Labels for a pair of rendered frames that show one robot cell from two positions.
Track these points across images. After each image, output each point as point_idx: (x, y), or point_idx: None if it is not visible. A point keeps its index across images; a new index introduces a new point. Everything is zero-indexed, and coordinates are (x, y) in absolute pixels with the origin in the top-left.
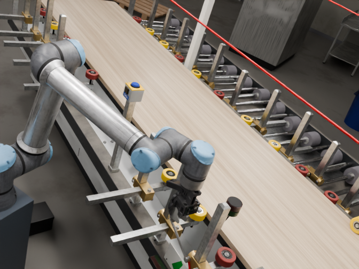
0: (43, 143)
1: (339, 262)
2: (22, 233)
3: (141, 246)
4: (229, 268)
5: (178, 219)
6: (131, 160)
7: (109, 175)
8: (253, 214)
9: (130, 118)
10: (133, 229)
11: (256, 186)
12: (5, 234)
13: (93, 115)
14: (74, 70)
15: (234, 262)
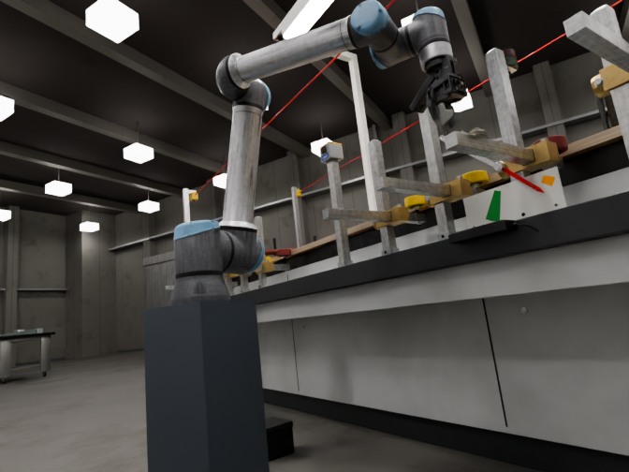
0: (249, 217)
1: None
2: (251, 363)
3: (431, 294)
4: (573, 202)
5: (450, 110)
6: (353, 25)
7: (343, 266)
8: None
9: (339, 184)
10: (406, 272)
11: None
12: (226, 342)
13: (294, 40)
14: (262, 101)
15: (572, 184)
